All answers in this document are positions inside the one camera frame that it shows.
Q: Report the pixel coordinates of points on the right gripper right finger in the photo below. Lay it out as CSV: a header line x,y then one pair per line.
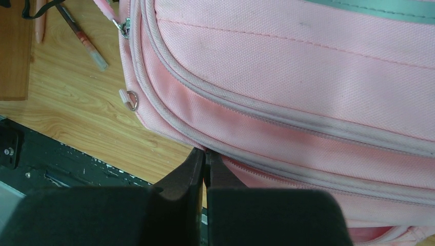
x,y
239,215

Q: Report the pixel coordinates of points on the wooden compartment tray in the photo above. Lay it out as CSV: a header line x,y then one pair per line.
x,y
16,43

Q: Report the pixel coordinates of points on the pink student backpack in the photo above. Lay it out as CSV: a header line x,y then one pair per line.
x,y
336,95

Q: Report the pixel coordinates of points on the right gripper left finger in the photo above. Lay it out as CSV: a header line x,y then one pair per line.
x,y
166,213

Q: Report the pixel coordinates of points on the red pen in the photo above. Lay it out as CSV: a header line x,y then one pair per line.
x,y
81,35

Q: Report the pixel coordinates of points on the pink pencil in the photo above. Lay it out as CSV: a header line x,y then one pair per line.
x,y
39,22

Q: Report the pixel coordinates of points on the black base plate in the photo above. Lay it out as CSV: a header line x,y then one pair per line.
x,y
31,160

